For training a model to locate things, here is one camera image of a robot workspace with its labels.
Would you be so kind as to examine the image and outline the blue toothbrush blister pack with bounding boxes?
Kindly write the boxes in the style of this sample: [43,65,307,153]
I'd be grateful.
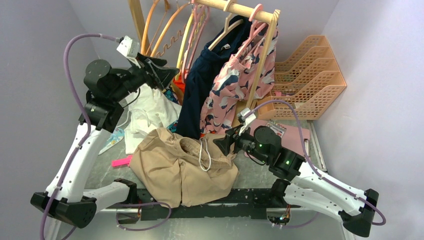
[98,127,125,155]

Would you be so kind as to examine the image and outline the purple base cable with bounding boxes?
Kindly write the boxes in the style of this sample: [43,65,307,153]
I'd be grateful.
[281,211,321,229]
[115,201,172,232]

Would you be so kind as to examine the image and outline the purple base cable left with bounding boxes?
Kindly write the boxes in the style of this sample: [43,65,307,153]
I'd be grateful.
[115,201,172,232]

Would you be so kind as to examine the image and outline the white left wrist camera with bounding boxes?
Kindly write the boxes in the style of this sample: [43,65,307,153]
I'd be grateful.
[116,35,141,67]

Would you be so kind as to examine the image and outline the pink notched hanger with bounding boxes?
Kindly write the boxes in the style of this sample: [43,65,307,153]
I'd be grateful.
[181,0,210,83]

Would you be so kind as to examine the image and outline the wooden clothes rack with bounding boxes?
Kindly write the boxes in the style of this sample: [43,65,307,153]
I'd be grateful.
[128,0,282,132]

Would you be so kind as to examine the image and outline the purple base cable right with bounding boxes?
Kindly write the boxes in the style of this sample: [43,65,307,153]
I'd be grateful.
[281,211,321,229]

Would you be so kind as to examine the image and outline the navy blue hanging garment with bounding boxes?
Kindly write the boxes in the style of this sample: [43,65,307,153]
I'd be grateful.
[175,15,252,140]

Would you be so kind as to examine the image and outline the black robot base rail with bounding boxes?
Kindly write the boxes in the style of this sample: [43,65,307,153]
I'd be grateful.
[106,187,288,221]

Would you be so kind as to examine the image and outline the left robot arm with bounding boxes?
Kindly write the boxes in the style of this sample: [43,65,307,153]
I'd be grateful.
[30,54,179,229]

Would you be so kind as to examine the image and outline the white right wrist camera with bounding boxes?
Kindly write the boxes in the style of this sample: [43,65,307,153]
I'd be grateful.
[237,107,256,136]

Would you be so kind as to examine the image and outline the marker pen set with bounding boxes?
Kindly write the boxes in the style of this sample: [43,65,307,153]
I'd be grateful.
[266,120,287,138]

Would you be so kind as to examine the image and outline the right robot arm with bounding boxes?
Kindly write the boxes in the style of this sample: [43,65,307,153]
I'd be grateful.
[213,125,379,238]

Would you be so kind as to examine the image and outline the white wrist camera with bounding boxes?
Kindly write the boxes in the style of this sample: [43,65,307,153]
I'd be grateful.
[116,35,141,67]
[237,107,256,136]

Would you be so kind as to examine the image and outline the peach mesh file organizer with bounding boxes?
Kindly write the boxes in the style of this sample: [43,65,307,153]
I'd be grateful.
[256,35,347,121]

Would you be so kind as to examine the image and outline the white garment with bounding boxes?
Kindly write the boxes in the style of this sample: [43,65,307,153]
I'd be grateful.
[124,84,182,155]

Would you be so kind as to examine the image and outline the pink hanger with garment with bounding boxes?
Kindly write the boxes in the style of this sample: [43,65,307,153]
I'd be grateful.
[234,3,267,58]

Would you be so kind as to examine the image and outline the beige drawstring shorts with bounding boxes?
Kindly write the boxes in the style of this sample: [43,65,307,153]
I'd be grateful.
[129,128,239,208]

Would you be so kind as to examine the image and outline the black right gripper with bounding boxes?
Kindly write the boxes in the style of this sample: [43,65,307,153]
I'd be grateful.
[213,123,271,164]

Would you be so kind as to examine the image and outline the pink clipboard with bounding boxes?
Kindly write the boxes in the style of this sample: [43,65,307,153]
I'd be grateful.
[250,119,311,157]

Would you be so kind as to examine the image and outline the yellow hanger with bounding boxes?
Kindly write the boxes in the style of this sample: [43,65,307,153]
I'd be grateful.
[176,13,194,73]

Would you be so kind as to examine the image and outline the pink shark print garment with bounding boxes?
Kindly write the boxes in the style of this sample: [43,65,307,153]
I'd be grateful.
[199,25,279,135]

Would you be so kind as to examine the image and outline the cream hanger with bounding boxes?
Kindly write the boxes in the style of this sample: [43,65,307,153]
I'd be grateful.
[208,13,244,51]

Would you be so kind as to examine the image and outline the peach notched hanger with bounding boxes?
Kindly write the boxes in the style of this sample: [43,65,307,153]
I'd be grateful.
[150,1,191,58]

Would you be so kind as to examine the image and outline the colourful patterned garment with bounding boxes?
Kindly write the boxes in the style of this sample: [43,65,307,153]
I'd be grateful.
[163,88,180,105]

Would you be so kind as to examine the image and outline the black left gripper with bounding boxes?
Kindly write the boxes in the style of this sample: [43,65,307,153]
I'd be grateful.
[110,52,181,102]

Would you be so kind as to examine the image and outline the pink clothes clip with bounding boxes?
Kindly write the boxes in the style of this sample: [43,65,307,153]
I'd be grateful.
[111,155,133,168]

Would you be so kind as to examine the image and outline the orange hanger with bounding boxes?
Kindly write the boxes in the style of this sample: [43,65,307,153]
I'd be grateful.
[140,0,170,55]

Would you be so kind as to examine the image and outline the orange mesh garment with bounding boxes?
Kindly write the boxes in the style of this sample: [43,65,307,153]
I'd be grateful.
[173,74,186,94]

